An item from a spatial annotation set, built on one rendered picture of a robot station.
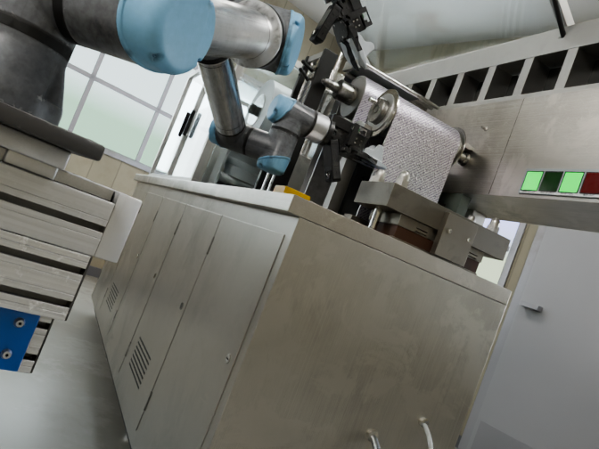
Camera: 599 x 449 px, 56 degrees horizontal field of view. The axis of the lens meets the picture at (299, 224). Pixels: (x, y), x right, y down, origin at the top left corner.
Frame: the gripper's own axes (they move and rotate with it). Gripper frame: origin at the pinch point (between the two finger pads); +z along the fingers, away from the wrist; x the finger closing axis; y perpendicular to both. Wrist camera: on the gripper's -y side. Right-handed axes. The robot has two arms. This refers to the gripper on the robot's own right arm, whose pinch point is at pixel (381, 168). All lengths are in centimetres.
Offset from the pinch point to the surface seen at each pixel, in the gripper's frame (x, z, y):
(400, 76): 66, 30, 54
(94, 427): 59, -33, -109
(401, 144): -0.2, 3.3, 8.7
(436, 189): -0.2, 19.5, 2.0
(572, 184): -36.7, 29.4, 8.9
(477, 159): 0.5, 30.1, 15.8
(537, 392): 108, 219, -54
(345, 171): 7.8, -6.0, -3.4
